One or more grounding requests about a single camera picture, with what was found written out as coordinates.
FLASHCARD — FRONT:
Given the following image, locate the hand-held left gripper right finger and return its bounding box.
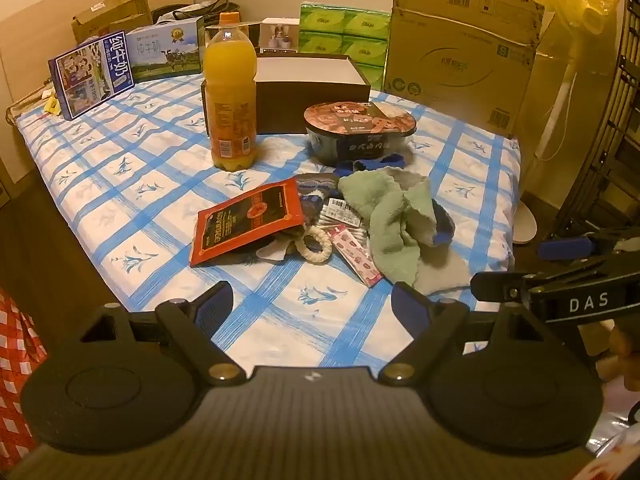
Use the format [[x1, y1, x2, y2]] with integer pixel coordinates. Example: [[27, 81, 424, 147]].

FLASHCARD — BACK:
[[382, 282, 551, 386]]

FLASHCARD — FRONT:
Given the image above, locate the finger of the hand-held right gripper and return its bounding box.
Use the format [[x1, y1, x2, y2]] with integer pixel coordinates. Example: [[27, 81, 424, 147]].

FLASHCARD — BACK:
[[539, 237, 596, 261], [470, 272, 532, 304]]

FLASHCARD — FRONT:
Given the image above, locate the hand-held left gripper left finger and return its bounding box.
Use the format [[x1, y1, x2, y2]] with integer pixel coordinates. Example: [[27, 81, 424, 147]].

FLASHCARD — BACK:
[[80, 281, 247, 387]]

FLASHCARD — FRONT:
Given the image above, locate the grey towel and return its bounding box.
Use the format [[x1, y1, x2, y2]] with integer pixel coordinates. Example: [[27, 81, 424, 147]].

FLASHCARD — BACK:
[[385, 167, 476, 296]]

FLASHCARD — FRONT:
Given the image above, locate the green towel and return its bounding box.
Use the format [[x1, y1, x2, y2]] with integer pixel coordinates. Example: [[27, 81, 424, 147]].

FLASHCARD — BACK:
[[337, 170, 436, 286]]

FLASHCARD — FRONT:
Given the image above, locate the red black snack packet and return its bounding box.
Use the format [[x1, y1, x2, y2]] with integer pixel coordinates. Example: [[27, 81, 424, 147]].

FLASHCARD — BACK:
[[189, 177, 306, 267]]

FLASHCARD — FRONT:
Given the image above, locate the cream scrunchie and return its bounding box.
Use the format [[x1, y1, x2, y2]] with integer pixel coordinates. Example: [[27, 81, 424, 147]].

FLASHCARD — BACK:
[[294, 225, 333, 263]]

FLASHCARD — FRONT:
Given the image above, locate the cotton swab bag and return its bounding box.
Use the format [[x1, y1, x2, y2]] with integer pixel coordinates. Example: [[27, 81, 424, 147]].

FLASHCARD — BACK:
[[320, 197, 368, 256]]

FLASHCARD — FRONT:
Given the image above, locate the dark brown box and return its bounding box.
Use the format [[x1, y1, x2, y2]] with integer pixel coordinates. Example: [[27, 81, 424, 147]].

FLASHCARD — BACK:
[[200, 54, 371, 136]]

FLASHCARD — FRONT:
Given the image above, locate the person's right hand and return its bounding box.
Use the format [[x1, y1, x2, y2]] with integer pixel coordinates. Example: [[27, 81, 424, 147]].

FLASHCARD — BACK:
[[597, 322, 640, 391]]

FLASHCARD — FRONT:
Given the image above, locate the pink patterned packet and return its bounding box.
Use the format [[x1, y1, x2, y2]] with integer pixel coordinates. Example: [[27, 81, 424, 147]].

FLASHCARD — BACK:
[[332, 227, 385, 288]]

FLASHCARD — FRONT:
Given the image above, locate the white standing fan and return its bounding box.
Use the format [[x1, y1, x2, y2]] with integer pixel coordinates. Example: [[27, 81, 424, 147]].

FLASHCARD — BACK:
[[512, 35, 596, 246]]

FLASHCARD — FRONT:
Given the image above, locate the dark patterned sock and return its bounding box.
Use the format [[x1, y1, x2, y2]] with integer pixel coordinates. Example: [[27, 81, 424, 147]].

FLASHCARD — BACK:
[[292, 172, 343, 228]]

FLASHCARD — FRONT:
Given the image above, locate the blue dark sock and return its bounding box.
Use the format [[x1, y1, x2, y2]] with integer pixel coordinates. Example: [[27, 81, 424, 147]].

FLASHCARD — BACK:
[[335, 152, 408, 176]]

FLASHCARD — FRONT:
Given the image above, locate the glossy printed plastic bag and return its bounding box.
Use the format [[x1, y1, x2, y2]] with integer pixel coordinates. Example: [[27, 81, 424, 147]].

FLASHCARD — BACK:
[[582, 400, 640, 480]]

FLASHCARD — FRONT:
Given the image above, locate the blue checked bed sheet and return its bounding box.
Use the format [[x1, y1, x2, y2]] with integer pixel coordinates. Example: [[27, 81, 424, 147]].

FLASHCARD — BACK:
[[12, 77, 523, 368]]

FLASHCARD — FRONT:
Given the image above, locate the instant noodle bowl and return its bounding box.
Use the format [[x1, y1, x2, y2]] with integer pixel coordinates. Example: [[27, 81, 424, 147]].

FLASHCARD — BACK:
[[304, 101, 418, 167]]

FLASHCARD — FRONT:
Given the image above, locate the red checkered bag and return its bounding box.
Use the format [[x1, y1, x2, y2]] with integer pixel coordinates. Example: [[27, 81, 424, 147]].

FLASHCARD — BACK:
[[0, 285, 51, 461]]

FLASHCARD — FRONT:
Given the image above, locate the orange juice bottle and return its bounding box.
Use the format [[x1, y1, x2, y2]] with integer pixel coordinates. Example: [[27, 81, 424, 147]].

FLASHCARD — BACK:
[[202, 11, 258, 170]]

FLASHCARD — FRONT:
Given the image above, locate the large flat cardboard box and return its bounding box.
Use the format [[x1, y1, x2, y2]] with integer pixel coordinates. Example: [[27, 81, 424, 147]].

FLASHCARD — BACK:
[[382, 0, 545, 138]]

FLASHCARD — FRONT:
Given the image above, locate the blue milk carton box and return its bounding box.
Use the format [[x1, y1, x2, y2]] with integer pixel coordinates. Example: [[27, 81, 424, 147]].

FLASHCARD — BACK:
[[48, 34, 133, 121]]

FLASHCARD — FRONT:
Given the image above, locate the cow print milk box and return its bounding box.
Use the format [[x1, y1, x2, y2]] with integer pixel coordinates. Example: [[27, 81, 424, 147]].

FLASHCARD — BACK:
[[125, 16, 207, 83]]

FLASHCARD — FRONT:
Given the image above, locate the bundle of green tissue packs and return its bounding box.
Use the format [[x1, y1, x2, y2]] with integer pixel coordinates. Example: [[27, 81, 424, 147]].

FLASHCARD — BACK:
[[298, 2, 391, 92]]

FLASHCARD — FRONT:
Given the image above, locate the white product box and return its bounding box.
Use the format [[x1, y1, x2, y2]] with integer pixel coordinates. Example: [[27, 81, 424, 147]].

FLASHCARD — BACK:
[[260, 17, 301, 55]]

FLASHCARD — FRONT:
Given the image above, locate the black bag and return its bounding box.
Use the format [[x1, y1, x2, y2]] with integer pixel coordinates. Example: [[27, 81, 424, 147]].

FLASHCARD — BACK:
[[151, 0, 241, 26]]

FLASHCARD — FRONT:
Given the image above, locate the small brown cardboard box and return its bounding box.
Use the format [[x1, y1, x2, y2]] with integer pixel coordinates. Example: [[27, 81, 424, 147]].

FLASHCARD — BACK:
[[71, 0, 153, 46]]

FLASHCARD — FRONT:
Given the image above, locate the wooden headboard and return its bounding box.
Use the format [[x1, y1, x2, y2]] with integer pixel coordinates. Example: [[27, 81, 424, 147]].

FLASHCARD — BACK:
[[0, 0, 196, 111]]

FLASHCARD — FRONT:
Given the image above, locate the metal wire rack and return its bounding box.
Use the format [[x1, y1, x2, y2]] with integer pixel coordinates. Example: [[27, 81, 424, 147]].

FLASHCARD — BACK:
[[545, 0, 640, 241]]

